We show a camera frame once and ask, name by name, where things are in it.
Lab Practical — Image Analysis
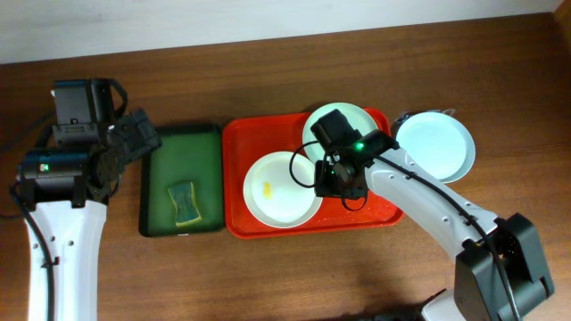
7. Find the dark green tray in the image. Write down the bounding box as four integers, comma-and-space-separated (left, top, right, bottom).
138, 123, 225, 237

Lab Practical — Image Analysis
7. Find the yellow green sponge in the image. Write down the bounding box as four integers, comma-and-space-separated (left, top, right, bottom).
168, 182, 202, 227

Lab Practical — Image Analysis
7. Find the red plastic tray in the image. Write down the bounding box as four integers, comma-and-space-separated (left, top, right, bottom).
222, 112, 404, 239

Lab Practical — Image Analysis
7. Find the light green plate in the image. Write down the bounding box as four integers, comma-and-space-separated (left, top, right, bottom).
302, 103, 378, 144

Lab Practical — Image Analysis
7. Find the light blue plate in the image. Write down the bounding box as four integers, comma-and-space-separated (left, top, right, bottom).
393, 110, 476, 184

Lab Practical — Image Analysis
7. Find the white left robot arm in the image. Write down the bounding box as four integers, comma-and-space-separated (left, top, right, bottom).
10, 109, 161, 320

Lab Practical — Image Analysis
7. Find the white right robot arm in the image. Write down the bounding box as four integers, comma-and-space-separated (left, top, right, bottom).
313, 129, 554, 320

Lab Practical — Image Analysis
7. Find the white plate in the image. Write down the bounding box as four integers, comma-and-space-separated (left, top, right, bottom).
243, 152, 323, 228

